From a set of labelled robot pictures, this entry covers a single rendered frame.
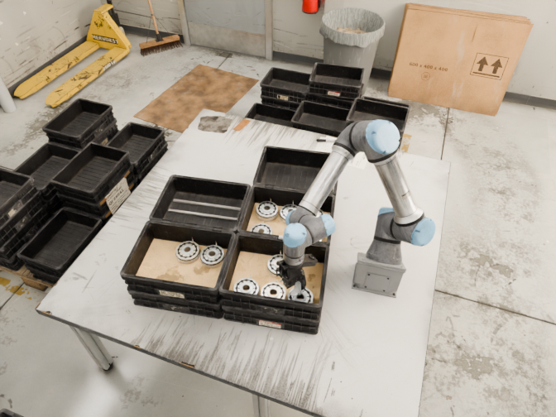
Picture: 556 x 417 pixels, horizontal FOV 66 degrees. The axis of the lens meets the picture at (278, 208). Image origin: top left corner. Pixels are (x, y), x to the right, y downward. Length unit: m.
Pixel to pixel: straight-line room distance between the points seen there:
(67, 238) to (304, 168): 1.54
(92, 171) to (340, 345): 1.93
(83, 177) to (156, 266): 1.22
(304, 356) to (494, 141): 2.97
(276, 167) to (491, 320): 1.59
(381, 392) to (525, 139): 3.11
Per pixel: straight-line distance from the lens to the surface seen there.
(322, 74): 3.73
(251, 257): 1.88
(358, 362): 1.81
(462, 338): 2.82
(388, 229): 1.82
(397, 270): 1.82
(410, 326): 1.93
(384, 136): 1.54
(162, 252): 1.95
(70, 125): 3.48
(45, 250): 2.96
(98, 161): 3.06
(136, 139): 3.36
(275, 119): 3.59
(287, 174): 2.24
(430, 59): 4.42
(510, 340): 2.93
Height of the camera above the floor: 2.33
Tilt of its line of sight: 47 degrees down
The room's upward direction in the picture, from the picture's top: straight up
